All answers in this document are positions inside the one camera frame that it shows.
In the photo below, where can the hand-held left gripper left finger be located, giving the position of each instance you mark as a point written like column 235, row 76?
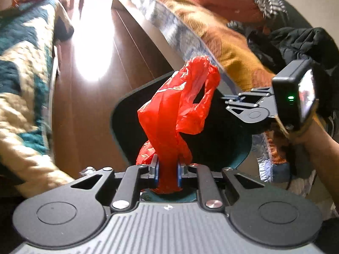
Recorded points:
column 156, row 172

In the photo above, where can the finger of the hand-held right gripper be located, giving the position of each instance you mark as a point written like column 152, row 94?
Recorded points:
column 254, row 94
column 235, row 105

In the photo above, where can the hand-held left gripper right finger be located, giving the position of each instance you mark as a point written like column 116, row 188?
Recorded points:
column 179, row 174

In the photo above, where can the dark green trash bin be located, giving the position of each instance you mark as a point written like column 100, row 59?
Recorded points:
column 227, row 140

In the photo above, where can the red plastic bag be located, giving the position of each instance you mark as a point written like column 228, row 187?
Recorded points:
column 164, row 116

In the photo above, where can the person's right forearm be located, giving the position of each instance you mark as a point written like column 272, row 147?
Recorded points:
column 323, row 164

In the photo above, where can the person's right hand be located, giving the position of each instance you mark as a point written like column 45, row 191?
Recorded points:
column 309, row 129

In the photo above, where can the black puffer jacket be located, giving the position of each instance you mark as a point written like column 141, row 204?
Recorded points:
column 296, row 47

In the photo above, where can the orange quilted bed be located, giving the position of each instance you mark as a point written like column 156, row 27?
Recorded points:
column 164, row 18

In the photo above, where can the teal and cream quilt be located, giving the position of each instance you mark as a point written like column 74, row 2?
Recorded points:
column 23, row 58

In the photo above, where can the bed frame with headboard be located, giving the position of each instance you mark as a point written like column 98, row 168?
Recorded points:
column 148, row 34

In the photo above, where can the white bed frame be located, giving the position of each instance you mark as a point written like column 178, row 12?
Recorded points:
column 54, row 98

